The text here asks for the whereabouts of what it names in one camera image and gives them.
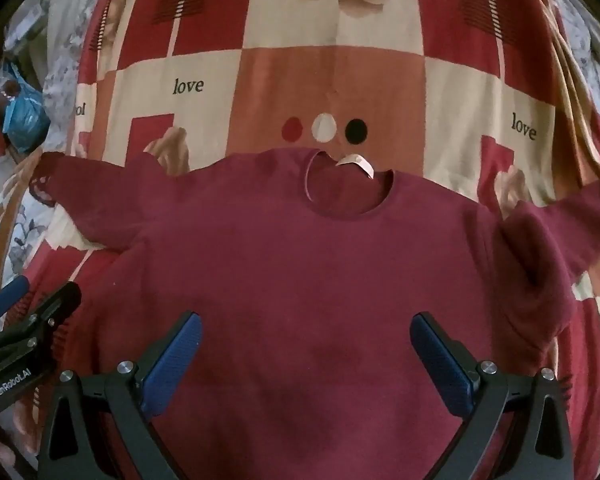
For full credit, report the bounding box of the maroon knit sweater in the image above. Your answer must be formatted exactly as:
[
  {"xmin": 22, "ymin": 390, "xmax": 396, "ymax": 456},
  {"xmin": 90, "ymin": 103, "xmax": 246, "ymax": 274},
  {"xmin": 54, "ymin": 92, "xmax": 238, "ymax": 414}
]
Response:
[{"xmin": 33, "ymin": 148, "xmax": 600, "ymax": 479}]

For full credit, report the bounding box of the blue plastic bag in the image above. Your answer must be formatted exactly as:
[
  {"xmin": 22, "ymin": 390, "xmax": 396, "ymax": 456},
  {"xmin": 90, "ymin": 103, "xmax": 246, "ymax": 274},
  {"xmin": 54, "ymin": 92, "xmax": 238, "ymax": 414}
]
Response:
[{"xmin": 3, "ymin": 63, "xmax": 50, "ymax": 153}]

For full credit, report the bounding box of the grey floral bedsheet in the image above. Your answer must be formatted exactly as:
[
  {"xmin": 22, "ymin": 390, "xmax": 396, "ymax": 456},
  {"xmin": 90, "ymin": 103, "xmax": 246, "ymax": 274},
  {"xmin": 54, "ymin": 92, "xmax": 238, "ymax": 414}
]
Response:
[{"xmin": 0, "ymin": 0, "xmax": 97, "ymax": 285}]

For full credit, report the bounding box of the red cream patterned blanket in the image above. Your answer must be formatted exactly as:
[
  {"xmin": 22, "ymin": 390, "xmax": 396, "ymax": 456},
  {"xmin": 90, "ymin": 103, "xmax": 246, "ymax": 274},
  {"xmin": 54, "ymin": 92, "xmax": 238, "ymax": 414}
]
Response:
[{"xmin": 27, "ymin": 0, "xmax": 600, "ymax": 479}]

